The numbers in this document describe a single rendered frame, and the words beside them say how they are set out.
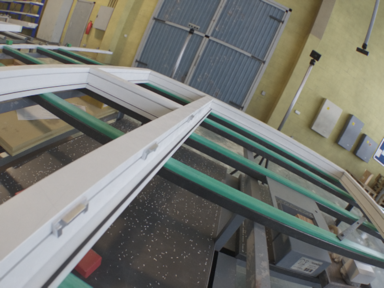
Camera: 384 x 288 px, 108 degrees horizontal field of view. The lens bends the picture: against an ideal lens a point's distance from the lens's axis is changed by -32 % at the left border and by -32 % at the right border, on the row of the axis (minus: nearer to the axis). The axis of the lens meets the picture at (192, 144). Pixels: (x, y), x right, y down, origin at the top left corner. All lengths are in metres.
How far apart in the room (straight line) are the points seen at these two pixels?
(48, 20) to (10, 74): 9.32
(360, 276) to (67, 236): 1.09
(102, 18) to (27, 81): 7.48
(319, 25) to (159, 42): 4.99
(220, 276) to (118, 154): 0.53
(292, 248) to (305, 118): 6.17
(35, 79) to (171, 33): 6.27
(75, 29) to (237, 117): 8.48
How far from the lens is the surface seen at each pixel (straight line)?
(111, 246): 0.59
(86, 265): 0.50
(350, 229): 0.77
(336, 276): 1.10
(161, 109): 0.65
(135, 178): 0.34
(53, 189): 0.21
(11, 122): 0.97
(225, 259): 0.75
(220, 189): 0.45
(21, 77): 0.61
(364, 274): 1.11
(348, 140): 7.44
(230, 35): 6.43
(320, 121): 6.79
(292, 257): 0.81
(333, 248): 0.63
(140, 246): 0.61
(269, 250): 0.87
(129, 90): 0.70
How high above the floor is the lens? 1.08
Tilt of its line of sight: 21 degrees down
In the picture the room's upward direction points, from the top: 25 degrees clockwise
